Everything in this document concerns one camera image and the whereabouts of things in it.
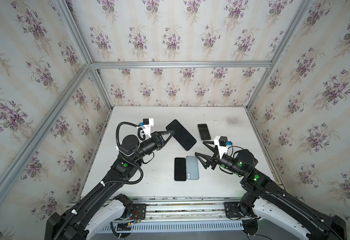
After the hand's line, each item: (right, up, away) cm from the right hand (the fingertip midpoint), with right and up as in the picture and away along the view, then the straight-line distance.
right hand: (198, 149), depth 66 cm
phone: (-7, +6, -1) cm, 10 cm away
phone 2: (+10, +5, +39) cm, 41 cm away
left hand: (-11, +8, -3) cm, 14 cm away
